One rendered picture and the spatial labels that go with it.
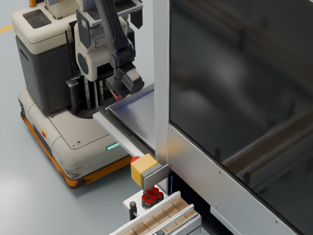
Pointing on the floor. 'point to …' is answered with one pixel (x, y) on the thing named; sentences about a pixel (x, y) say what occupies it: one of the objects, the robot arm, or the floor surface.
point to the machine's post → (162, 84)
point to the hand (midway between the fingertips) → (119, 100)
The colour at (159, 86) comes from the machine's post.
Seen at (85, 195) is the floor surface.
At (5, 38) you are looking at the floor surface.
